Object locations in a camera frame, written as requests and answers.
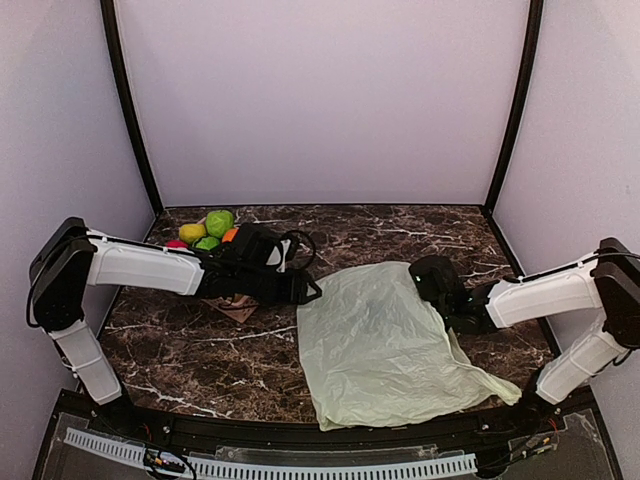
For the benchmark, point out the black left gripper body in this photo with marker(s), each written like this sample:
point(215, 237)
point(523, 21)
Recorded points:
point(275, 293)

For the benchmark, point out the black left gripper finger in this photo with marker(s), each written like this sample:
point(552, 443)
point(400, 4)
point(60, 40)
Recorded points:
point(303, 299)
point(310, 288)

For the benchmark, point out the light green plastic bag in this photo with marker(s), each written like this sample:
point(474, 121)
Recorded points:
point(375, 355)

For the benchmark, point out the orange fruit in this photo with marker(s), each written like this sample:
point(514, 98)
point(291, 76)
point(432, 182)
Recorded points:
point(230, 235)

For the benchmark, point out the green apple from bag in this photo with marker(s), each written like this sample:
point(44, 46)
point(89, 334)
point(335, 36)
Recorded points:
point(218, 222)

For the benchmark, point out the large yellow fruit from bag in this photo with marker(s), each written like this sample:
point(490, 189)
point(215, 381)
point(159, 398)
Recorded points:
point(191, 233)

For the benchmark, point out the red fruit from bag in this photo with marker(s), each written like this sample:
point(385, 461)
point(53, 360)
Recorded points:
point(177, 244)

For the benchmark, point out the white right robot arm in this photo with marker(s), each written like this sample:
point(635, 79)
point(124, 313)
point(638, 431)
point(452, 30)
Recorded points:
point(606, 280)

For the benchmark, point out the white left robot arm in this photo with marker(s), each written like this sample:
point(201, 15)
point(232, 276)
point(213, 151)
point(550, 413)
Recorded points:
point(256, 262)

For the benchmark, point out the pink plastic basket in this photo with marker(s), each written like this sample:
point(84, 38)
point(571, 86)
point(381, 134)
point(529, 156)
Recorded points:
point(237, 308)

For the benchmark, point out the green toy watermelon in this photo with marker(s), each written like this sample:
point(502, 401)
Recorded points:
point(207, 243)

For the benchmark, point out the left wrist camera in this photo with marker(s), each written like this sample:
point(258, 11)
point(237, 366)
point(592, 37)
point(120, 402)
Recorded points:
point(285, 250)

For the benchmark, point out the black front rail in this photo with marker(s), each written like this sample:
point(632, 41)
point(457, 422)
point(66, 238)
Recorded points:
point(488, 431)

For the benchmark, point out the white slotted cable duct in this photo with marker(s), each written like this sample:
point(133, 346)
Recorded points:
point(240, 463)

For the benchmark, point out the left black frame post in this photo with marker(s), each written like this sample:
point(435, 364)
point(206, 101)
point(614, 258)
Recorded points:
point(127, 104)

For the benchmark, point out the black frame post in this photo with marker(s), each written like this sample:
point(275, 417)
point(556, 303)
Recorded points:
point(516, 112)
point(127, 104)

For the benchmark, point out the right black frame post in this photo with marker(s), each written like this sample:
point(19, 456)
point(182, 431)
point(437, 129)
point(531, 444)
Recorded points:
point(516, 112)

